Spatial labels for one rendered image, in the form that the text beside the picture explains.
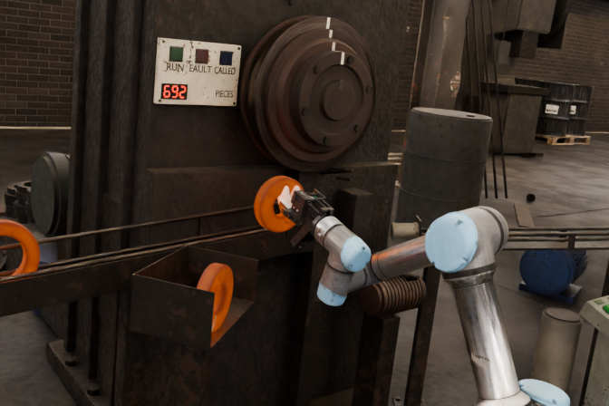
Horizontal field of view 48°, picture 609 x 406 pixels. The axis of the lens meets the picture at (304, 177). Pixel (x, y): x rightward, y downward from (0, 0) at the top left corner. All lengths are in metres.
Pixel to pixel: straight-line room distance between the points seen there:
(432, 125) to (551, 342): 2.66
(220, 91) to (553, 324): 1.25
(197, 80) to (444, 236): 0.90
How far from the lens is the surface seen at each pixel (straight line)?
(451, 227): 1.43
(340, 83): 2.00
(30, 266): 1.80
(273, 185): 1.85
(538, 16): 10.08
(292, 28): 1.99
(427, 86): 6.50
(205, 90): 2.01
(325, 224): 1.71
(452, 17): 6.31
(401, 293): 2.31
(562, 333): 2.30
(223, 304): 1.64
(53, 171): 3.06
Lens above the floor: 1.28
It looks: 11 degrees down
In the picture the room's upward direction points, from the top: 6 degrees clockwise
